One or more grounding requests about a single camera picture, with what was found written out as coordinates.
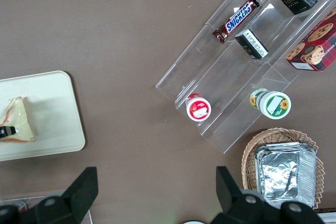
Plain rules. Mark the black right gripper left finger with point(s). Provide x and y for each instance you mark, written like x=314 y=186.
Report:
x=76 y=197

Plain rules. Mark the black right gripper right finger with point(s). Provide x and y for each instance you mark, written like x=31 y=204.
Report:
x=236 y=203

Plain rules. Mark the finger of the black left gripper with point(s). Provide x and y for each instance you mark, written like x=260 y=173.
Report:
x=6 y=131

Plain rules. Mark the triangular sandwich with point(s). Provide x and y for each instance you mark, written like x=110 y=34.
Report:
x=19 y=115

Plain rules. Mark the beige plastic tray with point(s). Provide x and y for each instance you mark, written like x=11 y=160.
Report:
x=52 y=119

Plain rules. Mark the light wicker basket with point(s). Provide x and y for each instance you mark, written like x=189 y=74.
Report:
x=249 y=155

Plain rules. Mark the red cola bottle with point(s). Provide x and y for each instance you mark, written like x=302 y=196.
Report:
x=22 y=207

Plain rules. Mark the stack of foil trays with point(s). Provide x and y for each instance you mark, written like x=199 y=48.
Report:
x=283 y=171

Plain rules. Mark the white plastic bin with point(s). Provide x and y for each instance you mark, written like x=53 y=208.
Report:
x=328 y=218

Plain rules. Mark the red lid yogurt cup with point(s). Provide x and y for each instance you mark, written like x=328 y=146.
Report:
x=199 y=108

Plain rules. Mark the green lid yogurt cup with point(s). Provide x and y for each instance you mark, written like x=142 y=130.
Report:
x=274 y=104

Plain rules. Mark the clear acrylic tiered stand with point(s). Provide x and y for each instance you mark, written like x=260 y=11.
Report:
x=210 y=77

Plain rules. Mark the red cookie box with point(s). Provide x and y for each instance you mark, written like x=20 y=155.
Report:
x=317 y=43

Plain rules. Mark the Snickers chocolate bar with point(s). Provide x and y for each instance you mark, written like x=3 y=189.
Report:
x=237 y=19

